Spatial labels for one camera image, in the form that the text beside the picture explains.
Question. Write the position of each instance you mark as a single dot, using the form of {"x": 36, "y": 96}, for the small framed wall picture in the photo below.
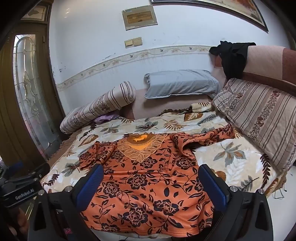
{"x": 140, "y": 17}

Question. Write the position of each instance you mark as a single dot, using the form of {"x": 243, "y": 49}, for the beige wall switch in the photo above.
{"x": 128, "y": 44}
{"x": 137, "y": 41}

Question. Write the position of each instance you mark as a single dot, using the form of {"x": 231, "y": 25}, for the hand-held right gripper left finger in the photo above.
{"x": 92, "y": 185}

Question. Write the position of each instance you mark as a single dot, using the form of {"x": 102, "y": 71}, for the black garment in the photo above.
{"x": 233, "y": 58}

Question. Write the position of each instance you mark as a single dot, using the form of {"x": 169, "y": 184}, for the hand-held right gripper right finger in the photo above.
{"x": 212, "y": 185}

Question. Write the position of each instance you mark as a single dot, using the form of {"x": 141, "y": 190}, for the striped bolster pillow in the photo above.
{"x": 99, "y": 106}

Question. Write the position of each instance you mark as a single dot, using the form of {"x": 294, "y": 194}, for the orange floral shirt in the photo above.
{"x": 150, "y": 185}

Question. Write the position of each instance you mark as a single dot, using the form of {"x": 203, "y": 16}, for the purple cloth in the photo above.
{"x": 104, "y": 118}

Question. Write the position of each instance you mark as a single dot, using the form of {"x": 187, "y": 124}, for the large framed wall picture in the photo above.
{"x": 242, "y": 11}

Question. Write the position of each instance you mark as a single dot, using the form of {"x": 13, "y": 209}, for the person's left hand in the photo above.
{"x": 22, "y": 219}

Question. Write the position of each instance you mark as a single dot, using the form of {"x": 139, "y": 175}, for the leaf print blanket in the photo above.
{"x": 231, "y": 160}

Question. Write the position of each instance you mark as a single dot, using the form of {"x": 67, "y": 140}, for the pink padded bed frame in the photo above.
{"x": 266, "y": 60}

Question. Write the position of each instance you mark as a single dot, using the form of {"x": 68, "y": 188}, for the grey pillow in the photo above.
{"x": 182, "y": 83}

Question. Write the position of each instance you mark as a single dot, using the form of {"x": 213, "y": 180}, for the wooden door with glass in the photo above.
{"x": 9, "y": 92}

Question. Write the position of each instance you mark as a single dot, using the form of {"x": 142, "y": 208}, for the striped folded blanket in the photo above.
{"x": 261, "y": 115}

